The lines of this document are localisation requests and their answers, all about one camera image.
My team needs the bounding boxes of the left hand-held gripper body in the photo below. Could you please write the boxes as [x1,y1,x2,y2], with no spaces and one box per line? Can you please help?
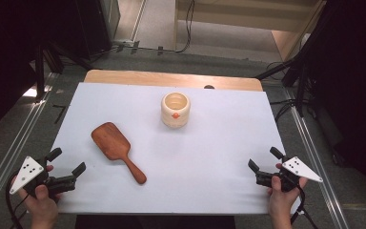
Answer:
[9,156,77,198]

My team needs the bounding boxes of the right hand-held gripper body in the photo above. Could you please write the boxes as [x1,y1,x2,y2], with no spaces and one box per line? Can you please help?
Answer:
[255,156,324,193]

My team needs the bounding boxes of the brown wooden hairbrush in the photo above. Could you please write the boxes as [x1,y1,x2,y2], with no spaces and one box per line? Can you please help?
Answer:
[91,121,148,185]

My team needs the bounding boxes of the cream ringed ceramic cup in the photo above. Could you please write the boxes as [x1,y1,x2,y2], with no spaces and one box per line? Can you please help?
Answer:
[160,92,192,130]

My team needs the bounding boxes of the person's left hand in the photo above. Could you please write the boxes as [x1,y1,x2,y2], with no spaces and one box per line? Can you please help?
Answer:
[17,184,62,223]

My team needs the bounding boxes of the person's right hand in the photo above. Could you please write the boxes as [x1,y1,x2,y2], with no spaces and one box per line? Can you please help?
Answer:
[267,176,309,223]

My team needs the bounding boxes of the white board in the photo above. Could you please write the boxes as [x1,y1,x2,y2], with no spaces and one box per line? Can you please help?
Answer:
[49,82,301,216]

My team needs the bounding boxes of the black metal stand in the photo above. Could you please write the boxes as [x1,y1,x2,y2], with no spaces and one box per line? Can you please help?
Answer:
[254,53,313,118]
[32,39,93,103]

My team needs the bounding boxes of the dark curtain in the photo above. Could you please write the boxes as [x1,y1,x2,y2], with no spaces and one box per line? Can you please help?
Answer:
[301,0,366,204]

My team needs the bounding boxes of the light wooden table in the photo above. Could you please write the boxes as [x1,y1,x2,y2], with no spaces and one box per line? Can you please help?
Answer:
[83,69,264,93]

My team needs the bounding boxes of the dark cabinet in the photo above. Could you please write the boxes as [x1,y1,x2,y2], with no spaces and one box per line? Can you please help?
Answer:
[74,0,122,62]

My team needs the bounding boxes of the light wooden partition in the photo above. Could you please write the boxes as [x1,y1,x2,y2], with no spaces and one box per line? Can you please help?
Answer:
[173,0,327,62]

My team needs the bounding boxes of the metal floor rail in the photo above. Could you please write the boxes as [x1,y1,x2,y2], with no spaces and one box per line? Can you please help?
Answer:
[0,72,60,220]
[281,87,351,229]

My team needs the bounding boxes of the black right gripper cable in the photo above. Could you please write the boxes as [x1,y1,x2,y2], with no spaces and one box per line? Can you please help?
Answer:
[290,186,319,229]

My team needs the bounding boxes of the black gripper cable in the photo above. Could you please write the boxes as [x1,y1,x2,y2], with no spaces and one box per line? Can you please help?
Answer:
[5,173,30,229]
[290,186,319,229]

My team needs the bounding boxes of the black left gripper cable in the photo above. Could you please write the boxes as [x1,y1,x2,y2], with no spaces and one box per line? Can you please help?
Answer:
[5,173,30,229]

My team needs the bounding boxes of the black floor cables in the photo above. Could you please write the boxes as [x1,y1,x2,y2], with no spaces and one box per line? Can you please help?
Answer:
[267,97,301,124]

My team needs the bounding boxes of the black hanging cable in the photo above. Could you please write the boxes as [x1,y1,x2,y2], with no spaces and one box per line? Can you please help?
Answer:
[173,0,196,54]

